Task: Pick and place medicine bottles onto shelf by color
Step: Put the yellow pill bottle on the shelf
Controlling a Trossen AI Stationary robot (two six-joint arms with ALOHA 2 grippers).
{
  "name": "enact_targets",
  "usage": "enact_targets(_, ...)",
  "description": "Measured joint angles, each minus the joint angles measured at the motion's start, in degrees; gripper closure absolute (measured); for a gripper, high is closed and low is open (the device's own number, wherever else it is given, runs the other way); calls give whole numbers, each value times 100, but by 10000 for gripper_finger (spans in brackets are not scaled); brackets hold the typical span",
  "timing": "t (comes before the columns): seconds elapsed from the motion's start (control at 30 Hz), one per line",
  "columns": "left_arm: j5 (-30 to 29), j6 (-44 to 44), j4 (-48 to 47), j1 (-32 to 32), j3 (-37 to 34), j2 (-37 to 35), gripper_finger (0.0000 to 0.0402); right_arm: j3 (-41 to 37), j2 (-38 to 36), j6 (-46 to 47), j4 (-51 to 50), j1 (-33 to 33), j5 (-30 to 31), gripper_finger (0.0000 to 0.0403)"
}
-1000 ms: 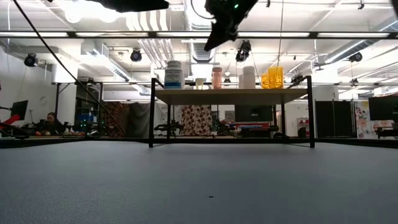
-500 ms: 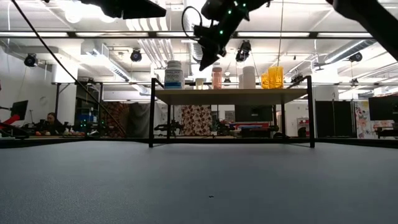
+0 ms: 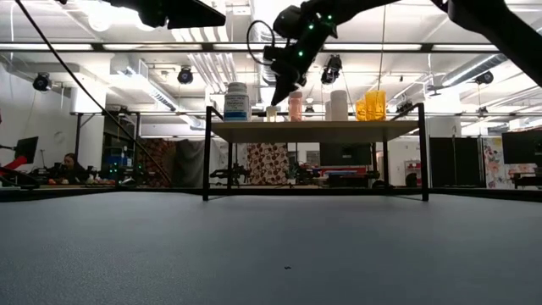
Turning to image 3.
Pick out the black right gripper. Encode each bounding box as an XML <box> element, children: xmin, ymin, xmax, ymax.
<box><xmin>263</xmin><ymin>4</ymin><xmax>340</xmax><ymax>107</ymax></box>

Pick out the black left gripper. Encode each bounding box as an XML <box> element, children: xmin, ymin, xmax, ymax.
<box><xmin>126</xmin><ymin>0</ymin><xmax>227</xmax><ymax>30</ymax></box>

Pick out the pink pill bottle white cap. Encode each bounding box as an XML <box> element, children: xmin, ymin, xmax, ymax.
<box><xmin>288</xmin><ymin>91</ymin><xmax>304</xmax><ymax>123</ymax></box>

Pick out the white melatonin bottle blue label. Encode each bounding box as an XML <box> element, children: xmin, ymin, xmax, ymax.
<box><xmin>223</xmin><ymin>81</ymin><xmax>252</xmax><ymax>123</ymax></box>

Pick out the plain white plastic bottle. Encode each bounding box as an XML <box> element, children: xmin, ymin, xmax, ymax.
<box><xmin>329</xmin><ymin>89</ymin><xmax>349</xmax><ymax>122</ymax></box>

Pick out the amber pill bottle without cap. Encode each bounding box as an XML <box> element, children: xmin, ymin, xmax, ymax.
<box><xmin>364</xmin><ymin>90</ymin><xmax>387</xmax><ymax>122</ymax></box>

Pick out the black stage spotlight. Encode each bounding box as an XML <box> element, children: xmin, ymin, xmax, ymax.
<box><xmin>320</xmin><ymin>53</ymin><xmax>343</xmax><ymax>86</ymax></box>
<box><xmin>176</xmin><ymin>65</ymin><xmax>195</xmax><ymax>86</ymax></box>
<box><xmin>473</xmin><ymin>69</ymin><xmax>495</xmax><ymax>86</ymax></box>
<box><xmin>32</xmin><ymin>71</ymin><xmax>53</xmax><ymax>92</ymax></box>

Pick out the rig crossbar with light strips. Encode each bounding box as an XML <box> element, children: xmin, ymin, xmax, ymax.
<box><xmin>0</xmin><ymin>41</ymin><xmax>509</xmax><ymax>54</ymax></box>

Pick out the white brown circle-patterned cloth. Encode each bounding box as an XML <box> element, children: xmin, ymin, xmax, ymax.
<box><xmin>246</xmin><ymin>142</ymin><xmax>290</xmax><ymax>186</ymax></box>

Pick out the black wide television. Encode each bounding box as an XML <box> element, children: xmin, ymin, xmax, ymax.
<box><xmin>319</xmin><ymin>142</ymin><xmax>373</xmax><ymax>167</ymax></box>

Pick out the dark grey curtain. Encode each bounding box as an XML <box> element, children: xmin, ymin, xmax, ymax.
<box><xmin>171</xmin><ymin>139</ymin><xmax>208</xmax><ymax>188</ymax></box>

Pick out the brown patterned tapestry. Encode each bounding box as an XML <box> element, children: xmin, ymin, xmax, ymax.
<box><xmin>135</xmin><ymin>137</ymin><xmax>177</xmax><ymax>188</ymax></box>

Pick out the blue-grey table mat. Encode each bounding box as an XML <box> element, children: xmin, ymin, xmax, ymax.
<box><xmin>0</xmin><ymin>192</ymin><xmax>542</xmax><ymax>305</ymax></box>

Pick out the black cabinet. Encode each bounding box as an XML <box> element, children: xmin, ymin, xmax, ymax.
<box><xmin>429</xmin><ymin>136</ymin><xmax>486</xmax><ymax>188</ymax></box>

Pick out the person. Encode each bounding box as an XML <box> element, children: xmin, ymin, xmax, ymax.
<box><xmin>53</xmin><ymin>152</ymin><xmax>88</xmax><ymax>186</ymax></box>

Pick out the small black monitor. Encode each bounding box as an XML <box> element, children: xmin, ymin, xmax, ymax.
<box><xmin>14</xmin><ymin>136</ymin><xmax>40</xmax><ymax>165</ymax></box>

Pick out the floral poster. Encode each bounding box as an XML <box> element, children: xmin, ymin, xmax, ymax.
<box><xmin>482</xmin><ymin>136</ymin><xmax>509</xmax><ymax>190</ymax></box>

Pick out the red angled bar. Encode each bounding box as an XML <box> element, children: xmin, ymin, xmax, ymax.
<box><xmin>0</xmin><ymin>154</ymin><xmax>27</xmax><ymax>175</ymax></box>

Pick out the large black monitor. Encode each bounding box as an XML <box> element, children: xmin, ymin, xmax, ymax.
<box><xmin>501</xmin><ymin>129</ymin><xmax>542</xmax><ymax>165</ymax></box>

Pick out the wooden shelf black metal frame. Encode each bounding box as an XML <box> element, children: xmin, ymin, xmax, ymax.
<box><xmin>202</xmin><ymin>102</ymin><xmax>430</xmax><ymax>202</ymax></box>

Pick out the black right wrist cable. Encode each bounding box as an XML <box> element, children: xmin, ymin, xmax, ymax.
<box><xmin>246</xmin><ymin>19</ymin><xmax>279</xmax><ymax>65</ymax></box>

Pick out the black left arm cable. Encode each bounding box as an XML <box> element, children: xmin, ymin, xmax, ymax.
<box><xmin>14</xmin><ymin>0</ymin><xmax>174</xmax><ymax>190</ymax></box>

